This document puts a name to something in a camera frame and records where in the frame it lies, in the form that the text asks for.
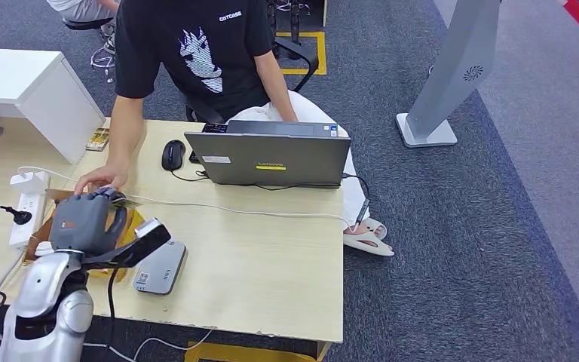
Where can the white power strip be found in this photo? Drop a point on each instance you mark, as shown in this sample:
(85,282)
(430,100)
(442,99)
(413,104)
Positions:
(27,225)

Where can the person's left forearm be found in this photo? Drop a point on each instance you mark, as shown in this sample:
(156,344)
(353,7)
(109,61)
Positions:
(279,95)

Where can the black round stool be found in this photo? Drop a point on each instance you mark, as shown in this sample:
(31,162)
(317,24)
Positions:
(82,23)

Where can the white paper bundle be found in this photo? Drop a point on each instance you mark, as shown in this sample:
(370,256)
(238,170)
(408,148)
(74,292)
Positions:
(44,248)

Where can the grey card reader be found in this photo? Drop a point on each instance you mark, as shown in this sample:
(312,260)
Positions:
(162,274)

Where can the person's right forearm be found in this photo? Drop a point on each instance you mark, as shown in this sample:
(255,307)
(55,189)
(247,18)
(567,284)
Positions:
(124,135)

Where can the black computer mouse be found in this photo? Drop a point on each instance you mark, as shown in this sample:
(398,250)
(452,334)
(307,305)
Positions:
(173,155)

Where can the black equipment stand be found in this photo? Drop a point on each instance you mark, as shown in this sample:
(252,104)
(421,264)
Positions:
(295,20)

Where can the white cabinet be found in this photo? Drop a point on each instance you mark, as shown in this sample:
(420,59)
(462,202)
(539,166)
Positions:
(10,75)

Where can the cardboard box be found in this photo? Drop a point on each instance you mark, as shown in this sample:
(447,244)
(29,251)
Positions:
(136,221)

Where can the person's right hand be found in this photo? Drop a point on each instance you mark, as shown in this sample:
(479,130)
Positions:
(104,176)

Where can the grey kiosk stand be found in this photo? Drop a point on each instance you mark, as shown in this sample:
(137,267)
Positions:
(449,75)

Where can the white charger adapter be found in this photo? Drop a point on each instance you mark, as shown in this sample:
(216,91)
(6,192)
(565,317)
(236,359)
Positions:
(30,182)

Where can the yellow floor tape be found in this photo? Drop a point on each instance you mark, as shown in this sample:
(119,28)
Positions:
(234,354)
(321,50)

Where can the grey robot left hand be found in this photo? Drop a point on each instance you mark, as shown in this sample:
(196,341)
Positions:
(82,225)

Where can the person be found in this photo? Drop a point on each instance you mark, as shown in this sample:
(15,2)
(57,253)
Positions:
(77,6)
(204,50)

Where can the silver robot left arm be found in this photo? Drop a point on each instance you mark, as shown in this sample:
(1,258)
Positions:
(45,295)

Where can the white slipper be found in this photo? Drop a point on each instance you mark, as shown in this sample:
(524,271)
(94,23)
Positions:
(377,227)
(369,245)

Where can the grey laptop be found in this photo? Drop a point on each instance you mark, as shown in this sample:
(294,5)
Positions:
(269,160)

